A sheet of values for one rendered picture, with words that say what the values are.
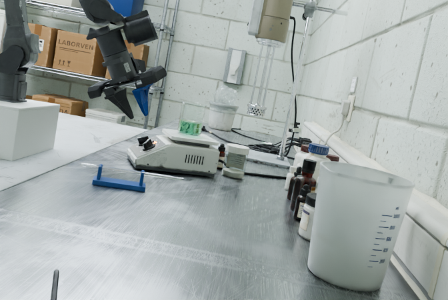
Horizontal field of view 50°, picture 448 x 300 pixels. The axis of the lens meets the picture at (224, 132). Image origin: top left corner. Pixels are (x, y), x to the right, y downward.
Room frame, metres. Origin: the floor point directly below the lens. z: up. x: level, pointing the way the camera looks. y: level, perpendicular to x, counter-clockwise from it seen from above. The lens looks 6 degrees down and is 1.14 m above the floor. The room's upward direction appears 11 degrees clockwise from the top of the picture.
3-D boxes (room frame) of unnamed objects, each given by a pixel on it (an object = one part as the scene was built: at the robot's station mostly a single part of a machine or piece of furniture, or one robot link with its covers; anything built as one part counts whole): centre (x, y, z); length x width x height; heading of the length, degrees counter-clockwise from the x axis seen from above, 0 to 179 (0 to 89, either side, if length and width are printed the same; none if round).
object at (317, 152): (1.12, -0.23, 0.96); 0.07 x 0.07 x 0.13
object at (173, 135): (1.18, 0.08, 0.98); 0.12 x 0.12 x 0.01; 21
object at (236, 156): (1.21, -0.04, 0.94); 0.06 x 0.06 x 0.08
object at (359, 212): (0.66, -0.22, 0.97); 0.18 x 0.13 x 0.15; 128
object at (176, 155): (1.17, 0.11, 0.94); 0.22 x 0.13 x 0.08; 111
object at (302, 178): (0.98, -0.19, 0.95); 0.04 x 0.04 x 0.11
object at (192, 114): (1.18, 0.09, 1.03); 0.07 x 0.06 x 0.08; 134
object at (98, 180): (0.90, 0.18, 0.92); 0.10 x 0.03 x 0.04; 100
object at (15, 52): (1.05, 0.49, 1.09); 0.09 x 0.07 x 0.06; 7
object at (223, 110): (2.30, 0.02, 1.01); 0.14 x 0.14 x 0.21
